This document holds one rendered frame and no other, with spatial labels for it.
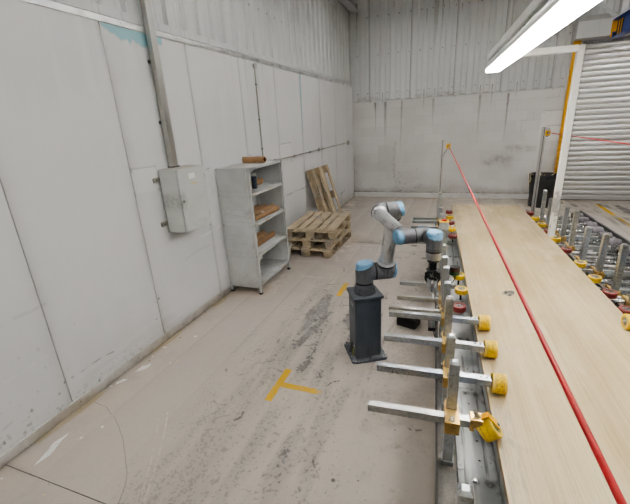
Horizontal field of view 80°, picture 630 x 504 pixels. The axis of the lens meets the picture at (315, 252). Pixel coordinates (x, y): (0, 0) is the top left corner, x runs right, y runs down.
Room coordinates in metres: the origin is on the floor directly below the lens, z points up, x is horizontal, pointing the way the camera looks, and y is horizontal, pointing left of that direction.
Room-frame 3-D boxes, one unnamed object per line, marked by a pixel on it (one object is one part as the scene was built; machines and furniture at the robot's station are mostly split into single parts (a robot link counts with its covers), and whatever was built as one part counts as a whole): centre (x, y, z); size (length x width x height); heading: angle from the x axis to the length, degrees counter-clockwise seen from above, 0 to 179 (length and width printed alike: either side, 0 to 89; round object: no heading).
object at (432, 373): (1.33, -0.49, 0.95); 0.50 x 0.04 x 0.04; 72
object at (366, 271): (2.90, -0.41, 0.79); 0.17 x 0.15 x 0.18; 97
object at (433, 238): (2.02, -0.68, 1.31); 0.10 x 0.09 x 0.12; 7
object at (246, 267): (4.73, 0.74, 0.78); 0.90 x 0.45 x 1.55; 159
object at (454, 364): (1.11, -0.47, 0.93); 0.04 x 0.04 x 0.48; 72
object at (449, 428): (1.09, -0.47, 0.95); 0.14 x 0.06 x 0.05; 162
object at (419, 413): (1.11, -0.35, 0.95); 0.37 x 0.03 x 0.03; 72
